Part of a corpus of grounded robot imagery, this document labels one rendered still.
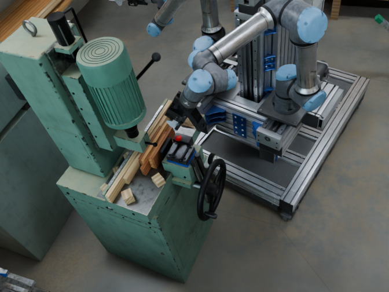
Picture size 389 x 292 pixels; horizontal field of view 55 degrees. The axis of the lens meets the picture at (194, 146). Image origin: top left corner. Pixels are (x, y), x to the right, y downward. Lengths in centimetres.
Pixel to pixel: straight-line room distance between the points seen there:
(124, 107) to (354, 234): 169
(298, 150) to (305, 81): 97
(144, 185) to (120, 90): 49
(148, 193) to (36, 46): 72
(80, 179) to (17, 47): 72
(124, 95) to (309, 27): 70
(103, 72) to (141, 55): 263
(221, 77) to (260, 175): 121
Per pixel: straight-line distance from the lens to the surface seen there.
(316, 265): 243
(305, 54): 158
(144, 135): 161
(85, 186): 189
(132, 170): 168
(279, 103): 193
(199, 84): 128
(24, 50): 148
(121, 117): 144
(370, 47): 382
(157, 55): 142
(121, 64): 131
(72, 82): 145
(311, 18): 146
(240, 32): 150
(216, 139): 266
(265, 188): 238
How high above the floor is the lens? 223
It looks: 50 degrees down
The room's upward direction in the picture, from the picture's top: 12 degrees counter-clockwise
